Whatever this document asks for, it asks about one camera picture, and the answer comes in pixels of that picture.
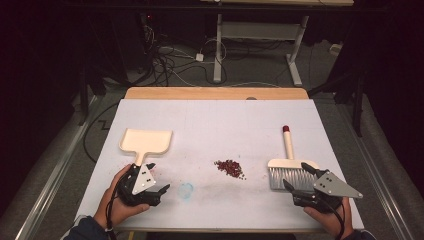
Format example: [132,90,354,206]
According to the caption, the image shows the cream hand brush grey bristles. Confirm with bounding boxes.
[267,124,321,192]

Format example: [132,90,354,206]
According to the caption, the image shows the person's left hand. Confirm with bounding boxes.
[92,163,151,230]

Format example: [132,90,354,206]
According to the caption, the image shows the red beans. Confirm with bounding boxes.
[213,158,248,181]

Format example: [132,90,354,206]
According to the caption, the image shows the black floor cable loop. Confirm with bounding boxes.
[82,101,120,165]

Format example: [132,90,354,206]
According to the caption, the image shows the person's right hand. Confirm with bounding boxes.
[302,196,355,240]

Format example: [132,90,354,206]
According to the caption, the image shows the black stand legs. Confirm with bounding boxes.
[307,64,369,138]
[77,61,108,127]

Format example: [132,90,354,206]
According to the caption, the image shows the white table mat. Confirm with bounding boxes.
[75,98,365,232]

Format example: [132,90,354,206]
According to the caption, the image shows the wooden table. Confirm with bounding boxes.
[123,86,330,234]

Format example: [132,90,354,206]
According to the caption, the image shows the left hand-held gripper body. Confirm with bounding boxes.
[117,163,165,207]

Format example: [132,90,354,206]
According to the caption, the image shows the metal floor rail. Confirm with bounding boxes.
[14,95,103,240]
[334,99,416,240]

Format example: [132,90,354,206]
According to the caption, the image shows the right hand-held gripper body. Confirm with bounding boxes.
[292,170,365,214]

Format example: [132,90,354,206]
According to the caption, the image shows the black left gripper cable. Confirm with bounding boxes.
[104,171,135,240]

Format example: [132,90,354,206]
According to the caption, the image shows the white desk frame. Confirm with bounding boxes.
[199,0,355,87]

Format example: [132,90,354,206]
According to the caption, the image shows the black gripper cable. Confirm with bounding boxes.
[323,196,346,240]
[104,171,135,240]

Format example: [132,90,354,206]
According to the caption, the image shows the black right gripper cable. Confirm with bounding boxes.
[323,196,346,240]

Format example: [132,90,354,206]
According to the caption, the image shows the tangle of floor cables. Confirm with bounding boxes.
[138,14,229,88]

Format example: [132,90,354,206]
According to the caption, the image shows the small white box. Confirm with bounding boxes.
[328,42,344,56]

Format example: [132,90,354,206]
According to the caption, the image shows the cream plastic dustpan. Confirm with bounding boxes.
[118,128,174,167]

